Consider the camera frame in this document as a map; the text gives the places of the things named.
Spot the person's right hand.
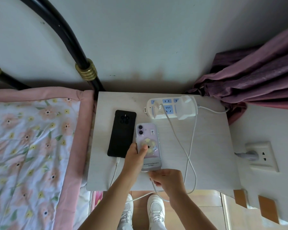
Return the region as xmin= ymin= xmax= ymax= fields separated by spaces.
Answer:
xmin=148 ymin=169 xmax=186 ymax=202

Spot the person's left hand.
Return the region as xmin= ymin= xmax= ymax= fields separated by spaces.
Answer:
xmin=120 ymin=143 xmax=149 ymax=182

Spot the purple smartphone with floral case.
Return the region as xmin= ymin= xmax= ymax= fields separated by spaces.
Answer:
xmin=136 ymin=123 xmax=162 ymax=172

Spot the white charging cable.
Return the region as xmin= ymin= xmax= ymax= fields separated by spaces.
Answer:
xmin=149 ymin=110 xmax=198 ymax=203
xmin=109 ymin=109 xmax=199 ymax=204

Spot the person's right forearm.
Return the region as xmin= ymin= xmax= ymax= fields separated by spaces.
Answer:
xmin=169 ymin=195 xmax=218 ymax=230

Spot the person's left forearm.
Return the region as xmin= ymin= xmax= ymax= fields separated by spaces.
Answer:
xmin=78 ymin=175 xmax=141 ymax=230

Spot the white right shoe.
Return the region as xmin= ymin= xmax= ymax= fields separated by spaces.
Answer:
xmin=147 ymin=194 xmax=168 ymax=230

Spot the white shoe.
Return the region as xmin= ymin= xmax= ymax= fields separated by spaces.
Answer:
xmin=147 ymin=194 xmax=168 ymax=230
xmin=117 ymin=193 xmax=134 ymax=230

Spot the black smartphone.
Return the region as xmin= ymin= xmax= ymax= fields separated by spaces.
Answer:
xmin=107 ymin=110 xmax=137 ymax=158

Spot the white left shoe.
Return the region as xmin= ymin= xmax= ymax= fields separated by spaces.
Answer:
xmin=117 ymin=193 xmax=134 ymax=230

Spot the white power strip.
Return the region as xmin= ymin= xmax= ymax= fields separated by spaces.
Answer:
xmin=144 ymin=95 xmax=199 ymax=121

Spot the pink patterned bed sheet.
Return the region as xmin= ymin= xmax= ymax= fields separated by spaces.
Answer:
xmin=90 ymin=190 xmax=104 ymax=209

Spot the large white charger adapter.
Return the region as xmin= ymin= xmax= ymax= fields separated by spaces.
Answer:
xmin=180 ymin=95 xmax=194 ymax=106

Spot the pink floral quilt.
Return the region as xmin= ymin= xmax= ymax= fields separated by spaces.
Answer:
xmin=0 ymin=87 xmax=95 ymax=230

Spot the purple curtain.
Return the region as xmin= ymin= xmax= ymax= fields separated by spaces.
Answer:
xmin=186 ymin=23 xmax=288 ymax=125

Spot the white power strip cord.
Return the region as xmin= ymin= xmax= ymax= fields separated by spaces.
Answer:
xmin=197 ymin=105 xmax=230 ymax=114

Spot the grey wall plug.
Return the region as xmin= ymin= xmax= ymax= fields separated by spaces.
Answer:
xmin=234 ymin=151 xmax=258 ymax=162

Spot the white wall socket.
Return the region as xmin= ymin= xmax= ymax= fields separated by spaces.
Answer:
xmin=244 ymin=141 xmax=280 ymax=173

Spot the black metal bed frame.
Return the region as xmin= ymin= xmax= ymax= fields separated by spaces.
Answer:
xmin=0 ymin=0 xmax=106 ymax=92

